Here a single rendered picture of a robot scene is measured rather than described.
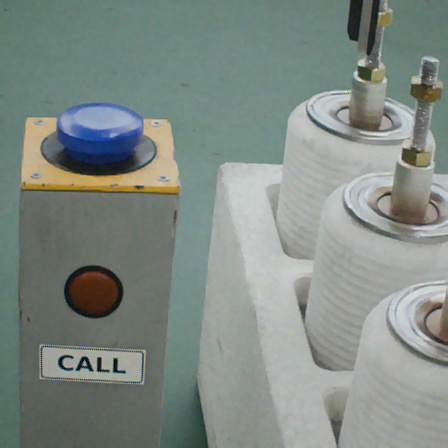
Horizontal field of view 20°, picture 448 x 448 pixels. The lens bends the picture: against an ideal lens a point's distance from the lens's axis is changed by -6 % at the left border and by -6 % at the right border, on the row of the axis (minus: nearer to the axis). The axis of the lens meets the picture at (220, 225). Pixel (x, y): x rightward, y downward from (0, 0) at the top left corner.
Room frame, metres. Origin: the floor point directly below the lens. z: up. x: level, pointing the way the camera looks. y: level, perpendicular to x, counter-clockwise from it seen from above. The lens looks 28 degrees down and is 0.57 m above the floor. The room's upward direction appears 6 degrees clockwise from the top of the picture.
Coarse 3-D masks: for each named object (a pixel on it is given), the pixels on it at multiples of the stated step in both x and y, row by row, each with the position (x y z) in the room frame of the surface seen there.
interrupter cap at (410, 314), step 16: (416, 288) 0.54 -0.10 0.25; (432, 288) 0.54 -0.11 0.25; (400, 304) 0.52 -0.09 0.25; (416, 304) 0.52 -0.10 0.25; (432, 304) 0.53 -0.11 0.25; (400, 320) 0.51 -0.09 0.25; (416, 320) 0.51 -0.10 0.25; (432, 320) 0.51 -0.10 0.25; (400, 336) 0.49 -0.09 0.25; (416, 336) 0.50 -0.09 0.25; (432, 336) 0.50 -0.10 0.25; (416, 352) 0.48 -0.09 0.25; (432, 352) 0.48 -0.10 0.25
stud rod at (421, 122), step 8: (424, 64) 0.63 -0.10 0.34; (432, 64) 0.62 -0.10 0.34; (424, 72) 0.62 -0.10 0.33; (432, 72) 0.62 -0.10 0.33; (424, 80) 0.62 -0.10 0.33; (432, 80) 0.62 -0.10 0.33; (416, 104) 0.63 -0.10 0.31; (424, 104) 0.62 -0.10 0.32; (432, 104) 0.63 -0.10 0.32; (416, 112) 0.63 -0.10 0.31; (424, 112) 0.62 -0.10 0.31; (416, 120) 0.62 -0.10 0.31; (424, 120) 0.62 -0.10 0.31; (416, 128) 0.62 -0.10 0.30; (424, 128) 0.62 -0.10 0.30; (416, 136) 0.62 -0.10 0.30; (424, 136) 0.62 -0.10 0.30; (416, 144) 0.62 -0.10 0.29; (424, 144) 0.63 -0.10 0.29
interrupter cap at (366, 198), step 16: (368, 176) 0.65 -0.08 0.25; (384, 176) 0.66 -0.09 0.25; (352, 192) 0.63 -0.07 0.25; (368, 192) 0.64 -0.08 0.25; (384, 192) 0.64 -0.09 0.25; (432, 192) 0.65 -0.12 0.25; (352, 208) 0.61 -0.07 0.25; (368, 208) 0.62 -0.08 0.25; (384, 208) 0.63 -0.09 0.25; (432, 208) 0.63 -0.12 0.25; (368, 224) 0.60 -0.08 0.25; (384, 224) 0.60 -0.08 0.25; (400, 224) 0.60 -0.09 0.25; (416, 224) 0.61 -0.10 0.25; (432, 224) 0.61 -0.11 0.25; (400, 240) 0.59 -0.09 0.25; (416, 240) 0.59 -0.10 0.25; (432, 240) 0.59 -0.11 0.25
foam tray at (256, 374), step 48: (240, 192) 0.76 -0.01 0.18; (240, 240) 0.70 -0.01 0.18; (240, 288) 0.67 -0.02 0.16; (288, 288) 0.65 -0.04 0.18; (240, 336) 0.65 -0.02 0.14; (288, 336) 0.60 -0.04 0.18; (240, 384) 0.63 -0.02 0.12; (288, 384) 0.55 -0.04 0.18; (336, 384) 0.56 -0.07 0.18; (240, 432) 0.61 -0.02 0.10; (288, 432) 0.51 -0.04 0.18; (336, 432) 0.55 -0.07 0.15
